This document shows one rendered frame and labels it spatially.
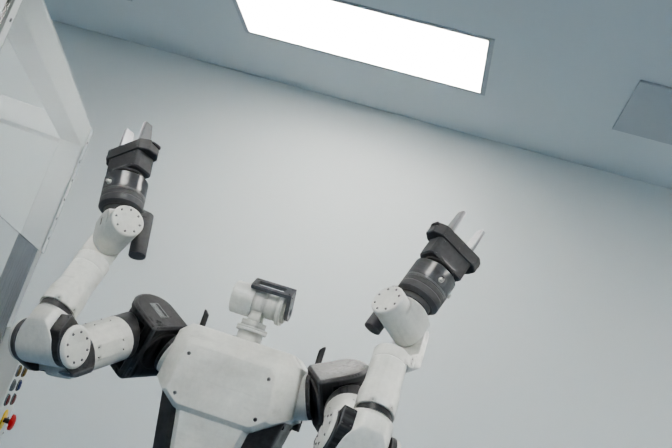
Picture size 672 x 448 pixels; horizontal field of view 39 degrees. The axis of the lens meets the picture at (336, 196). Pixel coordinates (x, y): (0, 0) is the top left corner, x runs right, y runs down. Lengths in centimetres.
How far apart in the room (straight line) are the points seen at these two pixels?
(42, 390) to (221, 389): 341
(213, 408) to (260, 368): 11
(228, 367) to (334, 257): 315
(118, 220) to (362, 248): 320
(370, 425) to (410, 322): 23
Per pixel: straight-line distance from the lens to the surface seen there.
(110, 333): 185
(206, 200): 512
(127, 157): 195
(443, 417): 482
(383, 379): 163
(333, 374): 184
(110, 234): 184
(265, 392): 181
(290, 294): 188
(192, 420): 184
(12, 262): 245
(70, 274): 179
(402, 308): 170
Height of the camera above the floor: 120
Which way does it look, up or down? 13 degrees up
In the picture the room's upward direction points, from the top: 18 degrees clockwise
